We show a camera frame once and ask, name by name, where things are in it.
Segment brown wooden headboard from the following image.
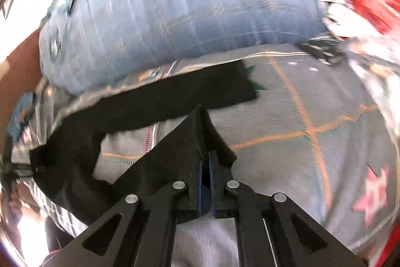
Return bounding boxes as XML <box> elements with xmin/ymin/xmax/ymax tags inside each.
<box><xmin>1</xmin><ymin>28</ymin><xmax>41</xmax><ymax>148</ymax></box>

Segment black strap buckle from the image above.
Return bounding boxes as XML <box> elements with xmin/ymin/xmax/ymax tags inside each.
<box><xmin>295</xmin><ymin>37</ymin><xmax>347</xmax><ymax>66</ymax></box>

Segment blue plaid pillow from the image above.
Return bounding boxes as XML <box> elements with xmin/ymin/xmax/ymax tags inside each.
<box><xmin>39</xmin><ymin>0</ymin><xmax>325</xmax><ymax>94</ymax></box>

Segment clear plastic bags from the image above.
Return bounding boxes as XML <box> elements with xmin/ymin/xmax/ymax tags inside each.
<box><xmin>324</xmin><ymin>0</ymin><xmax>400</xmax><ymax>130</ymax></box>

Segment grey patterned bed sheet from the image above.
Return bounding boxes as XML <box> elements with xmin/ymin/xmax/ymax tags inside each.
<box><xmin>5</xmin><ymin>43</ymin><xmax>400</xmax><ymax>267</ymax></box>

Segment black pants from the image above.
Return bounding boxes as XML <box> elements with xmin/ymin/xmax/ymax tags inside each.
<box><xmin>30</xmin><ymin>61</ymin><xmax>256</xmax><ymax>223</ymax></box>

